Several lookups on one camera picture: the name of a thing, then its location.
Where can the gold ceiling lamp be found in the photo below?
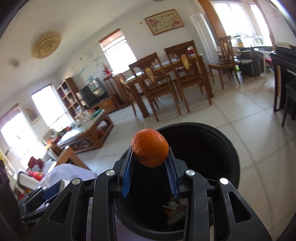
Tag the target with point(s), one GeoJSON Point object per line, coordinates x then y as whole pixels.
{"type": "Point", "coordinates": [46, 45]}

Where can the framed floral picture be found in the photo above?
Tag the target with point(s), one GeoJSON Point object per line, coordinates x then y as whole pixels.
{"type": "Point", "coordinates": [164, 22]}

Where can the wooden sofa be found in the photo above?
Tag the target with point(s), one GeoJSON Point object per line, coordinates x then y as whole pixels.
{"type": "Point", "coordinates": [67, 156]}

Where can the purple floral tablecloth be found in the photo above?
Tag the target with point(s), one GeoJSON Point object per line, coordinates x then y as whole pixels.
{"type": "Point", "coordinates": [67, 172]}

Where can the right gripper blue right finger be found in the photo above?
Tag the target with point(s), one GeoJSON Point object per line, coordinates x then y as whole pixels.
{"type": "Point", "coordinates": [172, 174]}

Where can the wooden dining table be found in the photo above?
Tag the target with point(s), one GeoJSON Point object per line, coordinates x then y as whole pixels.
{"type": "Point", "coordinates": [131, 84]}

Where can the wooden dining chair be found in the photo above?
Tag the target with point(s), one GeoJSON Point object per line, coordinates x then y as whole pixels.
{"type": "Point", "coordinates": [125, 90]}
{"type": "Point", "coordinates": [189, 69]}
{"type": "Point", "coordinates": [154, 81]}

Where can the tall wooden plant stand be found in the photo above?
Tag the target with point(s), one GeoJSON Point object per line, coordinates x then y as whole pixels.
{"type": "Point", "coordinates": [114, 91]}

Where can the wooden coffee table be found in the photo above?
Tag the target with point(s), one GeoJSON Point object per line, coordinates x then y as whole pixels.
{"type": "Point", "coordinates": [89, 136]}

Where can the red cushion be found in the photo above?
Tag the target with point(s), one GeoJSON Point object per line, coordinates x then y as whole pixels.
{"type": "Point", "coordinates": [37, 175]}

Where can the black flat television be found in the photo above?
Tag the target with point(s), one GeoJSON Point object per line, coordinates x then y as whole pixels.
{"type": "Point", "coordinates": [93, 93]}

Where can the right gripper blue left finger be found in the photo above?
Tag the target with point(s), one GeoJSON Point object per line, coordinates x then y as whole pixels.
{"type": "Point", "coordinates": [126, 172]}

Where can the framed sunflower picture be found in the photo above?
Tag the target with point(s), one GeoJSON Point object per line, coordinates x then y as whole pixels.
{"type": "Point", "coordinates": [32, 112]}

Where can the orange mandarin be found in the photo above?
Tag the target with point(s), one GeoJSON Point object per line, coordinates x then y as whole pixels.
{"type": "Point", "coordinates": [150, 147]}

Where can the wooden bookshelf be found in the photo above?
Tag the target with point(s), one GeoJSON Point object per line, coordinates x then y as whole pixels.
{"type": "Point", "coordinates": [68, 94]}

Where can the black trash bin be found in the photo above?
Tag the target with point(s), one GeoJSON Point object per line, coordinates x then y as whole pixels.
{"type": "Point", "coordinates": [150, 208]}

